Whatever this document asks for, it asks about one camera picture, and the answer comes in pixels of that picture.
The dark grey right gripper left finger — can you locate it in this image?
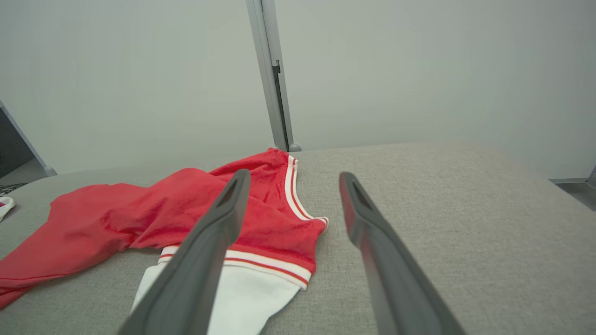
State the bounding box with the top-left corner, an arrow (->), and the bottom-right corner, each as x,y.
116,169 -> 252,335

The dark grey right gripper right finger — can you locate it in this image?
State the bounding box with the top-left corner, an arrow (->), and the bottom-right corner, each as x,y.
339,172 -> 466,335

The red basketball jersey white trim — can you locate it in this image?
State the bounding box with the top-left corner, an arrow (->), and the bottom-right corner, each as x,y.
0,148 -> 329,335

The white cloth with red mark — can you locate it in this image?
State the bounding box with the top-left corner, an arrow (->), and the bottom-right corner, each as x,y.
0,196 -> 16,222

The grey partition post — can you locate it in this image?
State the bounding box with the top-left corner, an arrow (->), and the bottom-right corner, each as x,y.
245,0 -> 302,153

